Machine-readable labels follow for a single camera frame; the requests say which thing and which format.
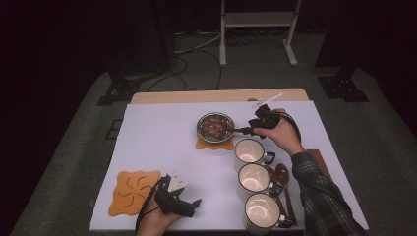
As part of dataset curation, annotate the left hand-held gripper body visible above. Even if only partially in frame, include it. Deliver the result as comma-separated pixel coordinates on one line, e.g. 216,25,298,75
154,170,189,216

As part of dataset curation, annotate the dark red wooden spoon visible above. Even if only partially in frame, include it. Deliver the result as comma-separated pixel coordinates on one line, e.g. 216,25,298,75
275,162,297,225
265,165,289,219
201,121,250,136

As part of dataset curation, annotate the person's right hand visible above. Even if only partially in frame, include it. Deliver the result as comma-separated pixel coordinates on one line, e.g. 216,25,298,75
253,108,306,158

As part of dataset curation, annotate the steel bowl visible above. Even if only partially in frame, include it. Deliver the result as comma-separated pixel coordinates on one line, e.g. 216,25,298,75
196,111,236,145

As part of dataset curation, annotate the orange felt coaster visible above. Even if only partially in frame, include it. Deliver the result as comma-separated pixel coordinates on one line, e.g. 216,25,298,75
195,136,236,151
107,169,161,217

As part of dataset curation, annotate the black floor cable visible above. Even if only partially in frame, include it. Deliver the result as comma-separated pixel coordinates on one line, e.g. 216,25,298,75
146,56,190,92
173,49,223,90

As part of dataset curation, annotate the grey floor cable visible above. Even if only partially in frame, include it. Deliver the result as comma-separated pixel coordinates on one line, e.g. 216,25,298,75
173,30,224,55

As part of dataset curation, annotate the white metal stand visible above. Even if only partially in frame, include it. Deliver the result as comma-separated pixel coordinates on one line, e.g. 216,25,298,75
218,0,303,68

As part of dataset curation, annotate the white mug with dark rim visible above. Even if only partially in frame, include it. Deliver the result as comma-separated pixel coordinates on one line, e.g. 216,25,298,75
244,192,296,236
237,162,283,201
233,138,276,171

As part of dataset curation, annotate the person's left hand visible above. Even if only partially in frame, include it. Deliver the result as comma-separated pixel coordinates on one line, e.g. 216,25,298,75
135,204,183,236

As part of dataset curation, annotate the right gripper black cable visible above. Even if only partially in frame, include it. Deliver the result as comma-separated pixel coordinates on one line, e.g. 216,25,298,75
278,110,303,144

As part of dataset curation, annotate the black cable bundle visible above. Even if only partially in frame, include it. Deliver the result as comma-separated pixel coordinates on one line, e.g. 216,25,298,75
225,32,259,47

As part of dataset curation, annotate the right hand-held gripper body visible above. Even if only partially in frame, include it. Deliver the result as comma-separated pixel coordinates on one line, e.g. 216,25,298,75
248,91,283,138

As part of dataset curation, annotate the black stand base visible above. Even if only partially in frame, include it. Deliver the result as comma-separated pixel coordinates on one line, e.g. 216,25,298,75
95,73,143,107
317,65,371,103

